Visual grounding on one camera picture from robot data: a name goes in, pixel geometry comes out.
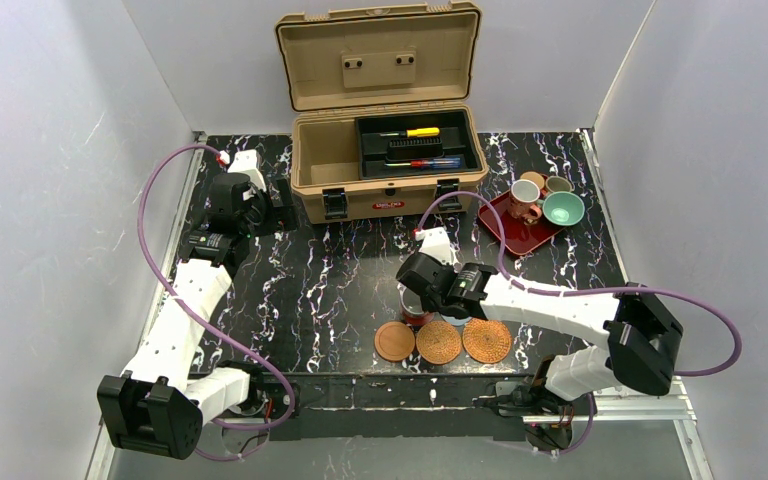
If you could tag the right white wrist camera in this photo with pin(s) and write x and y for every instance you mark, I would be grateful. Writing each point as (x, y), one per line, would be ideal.
(435, 242)

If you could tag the smooth wooden coaster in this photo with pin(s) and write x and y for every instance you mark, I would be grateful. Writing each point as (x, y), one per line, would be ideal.
(394, 341)

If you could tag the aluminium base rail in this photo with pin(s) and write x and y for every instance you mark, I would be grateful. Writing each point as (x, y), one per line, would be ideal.
(426, 426)

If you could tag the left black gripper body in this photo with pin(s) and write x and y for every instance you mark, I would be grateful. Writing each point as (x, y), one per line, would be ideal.
(281, 205)

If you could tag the woven rattan coaster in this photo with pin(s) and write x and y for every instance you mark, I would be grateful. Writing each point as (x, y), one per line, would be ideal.
(438, 342)
(486, 341)

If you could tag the red serving tray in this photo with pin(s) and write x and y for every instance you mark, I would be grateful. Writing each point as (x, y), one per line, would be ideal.
(520, 238)

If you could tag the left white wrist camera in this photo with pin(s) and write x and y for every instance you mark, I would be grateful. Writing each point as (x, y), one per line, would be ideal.
(247, 162)

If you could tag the small olive cup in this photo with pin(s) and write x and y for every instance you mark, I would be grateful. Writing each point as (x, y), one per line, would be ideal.
(555, 184)

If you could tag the blue round coaster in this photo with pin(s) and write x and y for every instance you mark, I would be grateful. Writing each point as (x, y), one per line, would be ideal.
(456, 322)

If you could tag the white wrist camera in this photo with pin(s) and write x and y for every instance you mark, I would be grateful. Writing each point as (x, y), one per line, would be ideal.
(247, 162)
(435, 242)

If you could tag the tan plastic toolbox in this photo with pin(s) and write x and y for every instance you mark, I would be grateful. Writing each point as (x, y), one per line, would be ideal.
(361, 62)

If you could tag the black toolbox tray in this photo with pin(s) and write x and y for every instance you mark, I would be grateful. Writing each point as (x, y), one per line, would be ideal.
(457, 139)

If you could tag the red round coaster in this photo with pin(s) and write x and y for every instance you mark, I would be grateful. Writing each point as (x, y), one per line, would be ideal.
(417, 320)

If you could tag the red blue handled screwdriver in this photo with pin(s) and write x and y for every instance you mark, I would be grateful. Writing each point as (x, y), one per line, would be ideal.
(430, 163)

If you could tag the small white cup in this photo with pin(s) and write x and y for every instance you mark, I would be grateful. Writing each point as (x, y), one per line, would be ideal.
(523, 201)

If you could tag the small orange cup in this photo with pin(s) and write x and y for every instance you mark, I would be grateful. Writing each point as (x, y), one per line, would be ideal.
(535, 177)

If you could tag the teal green bowl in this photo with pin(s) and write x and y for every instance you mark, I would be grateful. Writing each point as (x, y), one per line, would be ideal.
(563, 208)

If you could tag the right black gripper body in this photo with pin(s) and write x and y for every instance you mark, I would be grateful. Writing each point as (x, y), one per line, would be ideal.
(414, 291)

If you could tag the white cup dark outside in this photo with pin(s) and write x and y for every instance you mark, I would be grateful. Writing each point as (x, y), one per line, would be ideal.
(410, 302)

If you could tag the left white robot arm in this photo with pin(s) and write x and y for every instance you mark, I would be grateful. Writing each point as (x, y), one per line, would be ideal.
(152, 407)

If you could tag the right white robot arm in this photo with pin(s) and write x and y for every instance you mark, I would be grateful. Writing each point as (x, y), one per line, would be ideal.
(633, 340)

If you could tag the yellow handled screwdriver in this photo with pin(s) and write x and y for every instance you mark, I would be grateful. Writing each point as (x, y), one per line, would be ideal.
(425, 132)

